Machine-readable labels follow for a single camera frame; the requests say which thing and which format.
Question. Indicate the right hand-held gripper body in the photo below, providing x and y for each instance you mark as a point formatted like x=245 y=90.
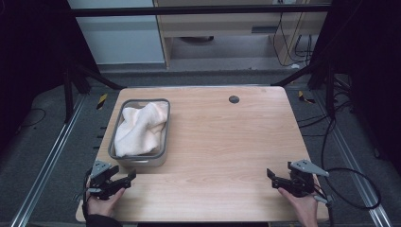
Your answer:
x=302 y=181

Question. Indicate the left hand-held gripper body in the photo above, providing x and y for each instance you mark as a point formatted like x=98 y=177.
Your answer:
x=100 y=184

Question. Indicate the person's left hand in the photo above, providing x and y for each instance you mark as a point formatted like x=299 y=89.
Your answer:
x=100 y=207

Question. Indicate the person's right hand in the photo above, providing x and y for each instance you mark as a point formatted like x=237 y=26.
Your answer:
x=305 y=209

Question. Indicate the grey storage basket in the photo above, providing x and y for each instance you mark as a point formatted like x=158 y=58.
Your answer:
x=138 y=161

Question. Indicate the white towel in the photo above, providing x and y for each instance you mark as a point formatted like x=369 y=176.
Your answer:
x=138 y=129

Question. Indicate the yellow black hazard tape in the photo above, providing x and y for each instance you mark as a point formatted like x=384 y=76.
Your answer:
x=303 y=97
x=101 y=101

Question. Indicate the black metal stand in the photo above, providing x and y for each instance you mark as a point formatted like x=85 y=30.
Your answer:
x=329 y=85
x=68 y=91

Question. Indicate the white cabinet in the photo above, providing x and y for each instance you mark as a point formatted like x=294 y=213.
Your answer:
x=119 y=34

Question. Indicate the light wooden shelf unit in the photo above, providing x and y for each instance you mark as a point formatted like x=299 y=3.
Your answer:
x=227 y=23

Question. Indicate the black horizontal bar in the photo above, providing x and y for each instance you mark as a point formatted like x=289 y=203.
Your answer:
x=189 y=10

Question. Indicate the aluminium floor rail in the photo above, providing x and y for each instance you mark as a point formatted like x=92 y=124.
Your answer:
x=47 y=164
x=353 y=160

